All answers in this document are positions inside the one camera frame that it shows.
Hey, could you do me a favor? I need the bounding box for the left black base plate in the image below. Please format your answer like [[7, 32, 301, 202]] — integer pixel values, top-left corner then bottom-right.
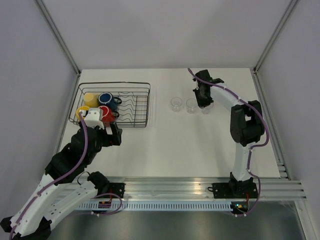
[[108, 182, 126, 199]]

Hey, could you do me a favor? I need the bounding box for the blue mug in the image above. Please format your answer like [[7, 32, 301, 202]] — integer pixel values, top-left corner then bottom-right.
[[98, 92, 122, 112]]

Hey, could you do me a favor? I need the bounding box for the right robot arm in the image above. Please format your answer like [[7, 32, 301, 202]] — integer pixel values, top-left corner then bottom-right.
[[192, 69, 266, 199]]

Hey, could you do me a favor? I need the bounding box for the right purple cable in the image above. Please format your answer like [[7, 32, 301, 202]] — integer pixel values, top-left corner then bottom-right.
[[187, 67, 270, 218]]

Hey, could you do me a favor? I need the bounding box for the right aluminium frame post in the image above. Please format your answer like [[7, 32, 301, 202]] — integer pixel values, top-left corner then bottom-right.
[[252, 0, 301, 73]]

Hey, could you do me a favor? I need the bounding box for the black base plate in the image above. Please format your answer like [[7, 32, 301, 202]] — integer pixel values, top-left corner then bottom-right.
[[212, 182, 258, 199], [108, 182, 126, 199]]

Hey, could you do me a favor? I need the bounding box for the black wire dish rack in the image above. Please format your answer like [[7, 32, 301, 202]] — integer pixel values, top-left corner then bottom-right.
[[68, 81, 151, 128]]

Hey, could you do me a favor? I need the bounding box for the left aluminium frame post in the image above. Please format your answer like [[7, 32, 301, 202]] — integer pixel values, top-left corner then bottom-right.
[[34, 0, 82, 76]]

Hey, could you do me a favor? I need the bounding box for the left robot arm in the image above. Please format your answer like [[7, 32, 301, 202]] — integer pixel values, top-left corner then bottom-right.
[[0, 122, 123, 240]]

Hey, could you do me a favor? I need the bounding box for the clear glass cup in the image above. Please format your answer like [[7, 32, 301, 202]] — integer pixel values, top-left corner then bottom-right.
[[170, 97, 183, 113], [186, 98, 198, 114], [201, 104, 213, 115]]

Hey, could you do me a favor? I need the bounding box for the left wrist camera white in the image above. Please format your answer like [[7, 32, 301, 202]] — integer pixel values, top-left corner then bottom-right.
[[83, 108, 105, 129]]

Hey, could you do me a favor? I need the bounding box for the red mug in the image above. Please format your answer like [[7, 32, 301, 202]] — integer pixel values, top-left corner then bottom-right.
[[98, 105, 116, 123]]

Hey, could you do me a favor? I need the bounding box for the pale yellow mug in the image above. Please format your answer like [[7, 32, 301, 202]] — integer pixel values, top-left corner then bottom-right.
[[83, 92, 99, 108]]

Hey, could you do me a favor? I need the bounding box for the white slotted cable duct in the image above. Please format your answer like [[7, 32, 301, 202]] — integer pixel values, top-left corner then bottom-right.
[[77, 200, 232, 212]]

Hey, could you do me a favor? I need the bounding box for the purple cable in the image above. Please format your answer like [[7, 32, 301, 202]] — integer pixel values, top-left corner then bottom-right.
[[8, 111, 90, 240], [187, 67, 270, 218]]

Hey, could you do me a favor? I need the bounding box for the aluminium frame post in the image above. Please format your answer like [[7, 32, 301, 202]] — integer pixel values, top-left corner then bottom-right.
[[252, 0, 301, 73], [34, 0, 82, 76]]

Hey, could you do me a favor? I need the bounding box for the aluminium front rail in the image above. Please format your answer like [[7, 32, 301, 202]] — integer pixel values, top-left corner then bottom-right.
[[108, 176, 307, 201]]

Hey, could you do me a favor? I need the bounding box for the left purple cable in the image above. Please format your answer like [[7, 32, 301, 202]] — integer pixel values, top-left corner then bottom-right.
[[8, 111, 90, 240]]

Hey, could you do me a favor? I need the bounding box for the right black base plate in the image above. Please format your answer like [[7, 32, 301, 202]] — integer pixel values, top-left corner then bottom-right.
[[212, 182, 258, 199]]

